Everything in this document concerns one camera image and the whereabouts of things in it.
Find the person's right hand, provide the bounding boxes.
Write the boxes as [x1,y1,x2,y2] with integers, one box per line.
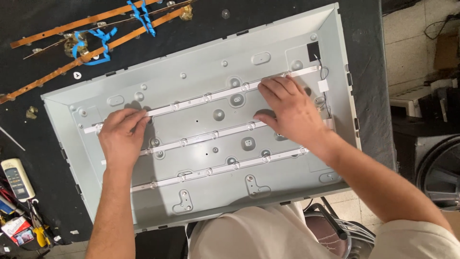
[253,74,330,146]

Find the person's left hand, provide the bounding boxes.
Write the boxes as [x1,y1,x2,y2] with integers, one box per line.
[98,108,152,170]

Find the white LED strip with lenses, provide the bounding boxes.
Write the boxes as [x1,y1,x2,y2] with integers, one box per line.
[130,147,310,193]
[83,66,321,134]
[101,119,335,165]

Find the crumpled blue tape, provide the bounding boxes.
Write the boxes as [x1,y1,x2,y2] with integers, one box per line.
[72,27,118,66]

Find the long orange old LED strip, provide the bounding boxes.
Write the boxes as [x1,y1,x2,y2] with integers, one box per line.
[0,6,193,105]

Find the black table cloth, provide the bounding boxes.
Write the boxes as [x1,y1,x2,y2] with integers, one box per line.
[0,0,397,259]

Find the grey metal TV back panel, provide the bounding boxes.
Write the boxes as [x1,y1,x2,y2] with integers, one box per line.
[40,3,362,234]

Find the thin orange old LED strip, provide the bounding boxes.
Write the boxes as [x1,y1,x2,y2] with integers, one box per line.
[23,0,197,60]

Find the curled blue tape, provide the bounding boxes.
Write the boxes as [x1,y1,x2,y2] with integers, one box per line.
[126,0,157,37]

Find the thin white stick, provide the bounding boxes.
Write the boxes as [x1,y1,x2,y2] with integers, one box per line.
[0,126,26,152]

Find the white remote control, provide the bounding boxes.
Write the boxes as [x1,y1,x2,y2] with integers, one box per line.
[0,158,36,203]

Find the heap of hand tools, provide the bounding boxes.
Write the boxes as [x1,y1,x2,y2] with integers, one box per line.
[0,176,27,225]

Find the red and white cigarette pack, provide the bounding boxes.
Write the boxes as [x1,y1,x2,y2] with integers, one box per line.
[1,216,35,247]

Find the person's white shirt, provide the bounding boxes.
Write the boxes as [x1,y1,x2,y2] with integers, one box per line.
[186,201,460,259]

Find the black tape patch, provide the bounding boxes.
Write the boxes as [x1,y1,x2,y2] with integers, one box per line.
[307,41,321,63]

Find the black metal chair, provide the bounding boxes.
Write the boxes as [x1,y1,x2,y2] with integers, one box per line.
[303,196,377,259]

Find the white appliance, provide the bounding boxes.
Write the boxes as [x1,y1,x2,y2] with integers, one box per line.
[390,86,433,118]

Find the dark round wheel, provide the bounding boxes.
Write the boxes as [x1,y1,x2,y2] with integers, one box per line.
[415,135,460,212]

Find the brown cardboard box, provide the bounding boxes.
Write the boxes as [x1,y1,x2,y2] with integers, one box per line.
[433,32,460,71]

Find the yellow handled pliers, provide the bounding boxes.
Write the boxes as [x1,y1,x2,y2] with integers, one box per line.
[27,199,52,249]

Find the thin black wire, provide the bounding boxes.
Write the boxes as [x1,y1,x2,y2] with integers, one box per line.
[314,54,332,120]

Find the black floor cable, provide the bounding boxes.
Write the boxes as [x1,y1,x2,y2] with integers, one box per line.
[424,14,460,41]

